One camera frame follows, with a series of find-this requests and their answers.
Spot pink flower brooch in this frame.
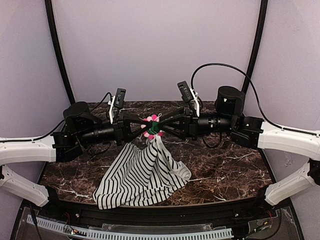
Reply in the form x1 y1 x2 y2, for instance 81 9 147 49
143 113 164 140

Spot black white striped garment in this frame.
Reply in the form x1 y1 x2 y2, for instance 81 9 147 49
92 135 192 210

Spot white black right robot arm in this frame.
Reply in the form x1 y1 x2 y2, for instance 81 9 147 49
158 86 320 209

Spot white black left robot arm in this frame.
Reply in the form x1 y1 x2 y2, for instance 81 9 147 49
0 101 152 207

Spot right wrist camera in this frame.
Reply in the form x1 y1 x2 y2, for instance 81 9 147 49
177 81 200 117

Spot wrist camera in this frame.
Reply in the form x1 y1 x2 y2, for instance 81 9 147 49
177 81 200 117
107 88 127 123

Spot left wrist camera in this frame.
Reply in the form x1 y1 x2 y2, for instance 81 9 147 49
107 88 127 123

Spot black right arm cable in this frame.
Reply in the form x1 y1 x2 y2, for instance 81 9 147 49
190 63 283 131

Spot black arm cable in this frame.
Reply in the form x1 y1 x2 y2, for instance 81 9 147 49
0 91 113 143
190 63 283 131

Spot black front frame rail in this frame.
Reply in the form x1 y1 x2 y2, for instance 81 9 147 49
61 198 264 226

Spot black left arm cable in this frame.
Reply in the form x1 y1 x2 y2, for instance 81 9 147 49
0 91 113 143

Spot white slotted cable duct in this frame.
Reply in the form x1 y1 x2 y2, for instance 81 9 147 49
36 217 234 240

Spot black right frame post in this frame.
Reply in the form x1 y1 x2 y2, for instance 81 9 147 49
241 0 268 94

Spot black frame post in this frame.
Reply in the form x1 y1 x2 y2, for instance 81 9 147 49
241 0 268 94
44 0 76 105

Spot black left frame post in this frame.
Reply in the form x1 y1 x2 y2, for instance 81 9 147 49
44 0 76 105

